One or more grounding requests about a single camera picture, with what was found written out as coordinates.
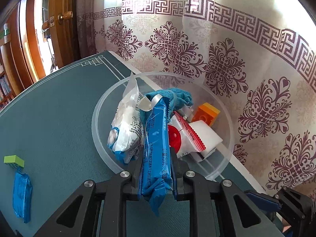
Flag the wooden bookshelf with books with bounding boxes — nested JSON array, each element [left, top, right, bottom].
[[0, 64, 13, 104]]

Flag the patterned sheer curtain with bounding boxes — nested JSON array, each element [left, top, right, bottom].
[[92, 0, 316, 198]]

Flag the white foam block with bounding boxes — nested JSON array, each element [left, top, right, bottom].
[[189, 120, 223, 163]]

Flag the teal cloth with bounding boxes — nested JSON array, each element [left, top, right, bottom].
[[139, 87, 194, 124]]

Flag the red and white packet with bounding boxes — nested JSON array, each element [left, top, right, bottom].
[[168, 111, 206, 157]]

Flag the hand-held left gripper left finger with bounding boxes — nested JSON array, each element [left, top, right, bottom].
[[32, 153, 144, 237]]

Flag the long blue packet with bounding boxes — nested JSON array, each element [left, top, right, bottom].
[[140, 92, 176, 217]]

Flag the wooden door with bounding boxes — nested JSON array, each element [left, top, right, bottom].
[[48, 0, 82, 65]]

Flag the orange toy brick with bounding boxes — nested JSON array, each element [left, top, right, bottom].
[[191, 103, 221, 126]]

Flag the green toy brick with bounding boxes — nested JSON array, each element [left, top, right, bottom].
[[4, 155, 25, 169]]

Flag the white and blue packet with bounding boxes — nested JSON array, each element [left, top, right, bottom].
[[107, 73, 146, 164]]

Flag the wooden door frame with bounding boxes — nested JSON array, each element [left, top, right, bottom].
[[18, 0, 50, 83]]

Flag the teal table mat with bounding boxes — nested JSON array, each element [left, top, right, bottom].
[[0, 51, 284, 237]]

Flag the small blue packet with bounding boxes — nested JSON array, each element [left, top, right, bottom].
[[12, 169, 33, 224]]

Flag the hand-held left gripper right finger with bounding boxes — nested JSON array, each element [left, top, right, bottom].
[[172, 150, 279, 237]]

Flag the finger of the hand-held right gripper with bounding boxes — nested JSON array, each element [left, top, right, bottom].
[[244, 190, 282, 211]]

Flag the clear plastic bowl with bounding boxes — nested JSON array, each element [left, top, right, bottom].
[[91, 71, 234, 181]]

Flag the dark brown curtain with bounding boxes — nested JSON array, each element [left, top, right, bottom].
[[75, 0, 106, 61]]

